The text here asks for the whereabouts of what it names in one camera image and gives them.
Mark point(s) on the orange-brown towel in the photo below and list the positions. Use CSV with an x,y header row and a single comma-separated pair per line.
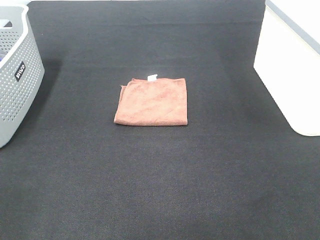
x,y
162,102

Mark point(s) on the grey perforated laundry basket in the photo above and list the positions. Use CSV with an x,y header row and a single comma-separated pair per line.
x,y
21,69

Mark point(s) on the white plastic storage bin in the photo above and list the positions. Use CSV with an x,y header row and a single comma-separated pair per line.
x,y
287,60

